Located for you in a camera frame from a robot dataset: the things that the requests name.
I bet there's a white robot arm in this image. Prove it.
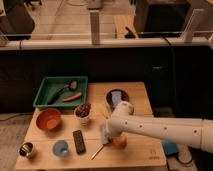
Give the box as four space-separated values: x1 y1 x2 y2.
105 101 213 153

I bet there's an orange apple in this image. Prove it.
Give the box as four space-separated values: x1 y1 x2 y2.
112 135 127 149

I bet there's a yellow banana toy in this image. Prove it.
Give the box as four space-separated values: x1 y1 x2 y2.
100 104 110 119

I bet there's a black remote control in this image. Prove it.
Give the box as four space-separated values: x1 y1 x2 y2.
73 130 86 154

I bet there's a blue sponge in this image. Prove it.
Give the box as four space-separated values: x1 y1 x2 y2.
112 91 122 107

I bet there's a red sausage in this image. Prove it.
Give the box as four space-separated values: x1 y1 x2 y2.
62 92 83 102

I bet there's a blue plastic cup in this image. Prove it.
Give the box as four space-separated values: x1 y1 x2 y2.
52 140 69 158

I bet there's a blue box on floor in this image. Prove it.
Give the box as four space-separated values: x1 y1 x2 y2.
161 140 179 156

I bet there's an orange bowl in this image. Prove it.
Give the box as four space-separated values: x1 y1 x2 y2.
36 108 61 131

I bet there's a green plastic tray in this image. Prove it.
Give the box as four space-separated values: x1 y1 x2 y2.
33 76 88 110

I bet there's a metal cup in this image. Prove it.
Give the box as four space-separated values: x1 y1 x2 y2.
18 142 36 158

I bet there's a black device on ledge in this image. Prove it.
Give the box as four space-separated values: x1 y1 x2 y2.
125 27 136 38

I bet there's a black office chair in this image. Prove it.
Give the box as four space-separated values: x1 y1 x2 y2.
0 0 35 41

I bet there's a black handled kitchen tool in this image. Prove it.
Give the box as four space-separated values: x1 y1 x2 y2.
47 81 78 105

